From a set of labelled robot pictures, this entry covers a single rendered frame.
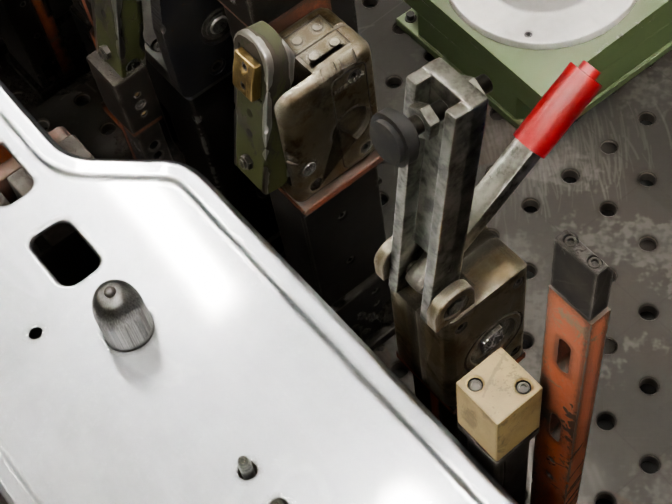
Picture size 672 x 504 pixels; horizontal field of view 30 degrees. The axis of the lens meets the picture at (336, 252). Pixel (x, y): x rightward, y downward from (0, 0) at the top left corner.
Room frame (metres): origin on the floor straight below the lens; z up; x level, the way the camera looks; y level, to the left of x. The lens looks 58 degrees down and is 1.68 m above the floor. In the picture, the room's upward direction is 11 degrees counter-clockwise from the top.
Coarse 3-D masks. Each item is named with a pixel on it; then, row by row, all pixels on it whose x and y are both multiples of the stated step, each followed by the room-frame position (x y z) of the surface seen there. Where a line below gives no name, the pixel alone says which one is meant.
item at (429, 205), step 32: (448, 64) 0.39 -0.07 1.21; (416, 96) 0.37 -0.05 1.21; (448, 96) 0.37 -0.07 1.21; (480, 96) 0.36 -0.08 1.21; (384, 128) 0.35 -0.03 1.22; (416, 128) 0.36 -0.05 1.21; (448, 128) 0.35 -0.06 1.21; (480, 128) 0.36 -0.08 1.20; (416, 160) 0.37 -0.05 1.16; (448, 160) 0.35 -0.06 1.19; (416, 192) 0.37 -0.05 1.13; (448, 192) 0.35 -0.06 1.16; (416, 224) 0.37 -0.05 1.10; (448, 224) 0.35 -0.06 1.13; (416, 256) 0.37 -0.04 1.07; (448, 256) 0.35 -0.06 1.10
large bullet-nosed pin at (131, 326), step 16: (112, 288) 0.40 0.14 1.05; (128, 288) 0.40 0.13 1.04; (96, 304) 0.40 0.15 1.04; (112, 304) 0.39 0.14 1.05; (128, 304) 0.39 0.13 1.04; (144, 304) 0.40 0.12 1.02; (96, 320) 0.39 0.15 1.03; (112, 320) 0.39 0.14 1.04; (128, 320) 0.39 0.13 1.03; (144, 320) 0.39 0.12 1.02; (112, 336) 0.39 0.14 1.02; (128, 336) 0.39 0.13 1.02; (144, 336) 0.39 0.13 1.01
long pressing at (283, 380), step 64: (0, 128) 0.58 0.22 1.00; (64, 192) 0.52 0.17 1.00; (128, 192) 0.51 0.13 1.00; (192, 192) 0.49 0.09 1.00; (0, 256) 0.47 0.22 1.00; (128, 256) 0.45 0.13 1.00; (192, 256) 0.44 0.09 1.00; (256, 256) 0.43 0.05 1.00; (0, 320) 0.42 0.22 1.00; (64, 320) 0.42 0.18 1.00; (192, 320) 0.40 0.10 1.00; (256, 320) 0.39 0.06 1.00; (320, 320) 0.38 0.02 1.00; (0, 384) 0.38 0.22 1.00; (64, 384) 0.37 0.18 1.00; (128, 384) 0.36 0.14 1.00; (192, 384) 0.35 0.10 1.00; (256, 384) 0.34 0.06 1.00; (320, 384) 0.34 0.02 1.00; (384, 384) 0.33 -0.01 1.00; (0, 448) 0.34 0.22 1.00; (64, 448) 0.33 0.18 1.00; (128, 448) 0.32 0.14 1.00; (192, 448) 0.31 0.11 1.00; (256, 448) 0.30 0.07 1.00; (320, 448) 0.30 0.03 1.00; (384, 448) 0.29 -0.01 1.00; (448, 448) 0.28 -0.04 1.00
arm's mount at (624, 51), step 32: (416, 0) 0.84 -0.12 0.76; (448, 0) 0.82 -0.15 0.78; (640, 0) 0.77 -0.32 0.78; (416, 32) 0.85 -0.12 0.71; (448, 32) 0.80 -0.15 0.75; (608, 32) 0.74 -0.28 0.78; (640, 32) 0.75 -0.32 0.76; (480, 64) 0.76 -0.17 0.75; (512, 64) 0.73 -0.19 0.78; (544, 64) 0.72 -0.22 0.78; (576, 64) 0.71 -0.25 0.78; (608, 64) 0.73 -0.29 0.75; (640, 64) 0.75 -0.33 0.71; (512, 96) 0.72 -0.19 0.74
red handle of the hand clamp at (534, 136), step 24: (576, 72) 0.42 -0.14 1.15; (552, 96) 0.41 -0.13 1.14; (576, 96) 0.41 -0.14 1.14; (528, 120) 0.41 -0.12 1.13; (552, 120) 0.40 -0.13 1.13; (528, 144) 0.39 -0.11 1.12; (552, 144) 0.39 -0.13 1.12; (504, 168) 0.39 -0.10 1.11; (528, 168) 0.39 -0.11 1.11; (480, 192) 0.38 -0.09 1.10; (504, 192) 0.38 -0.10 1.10; (480, 216) 0.37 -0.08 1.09
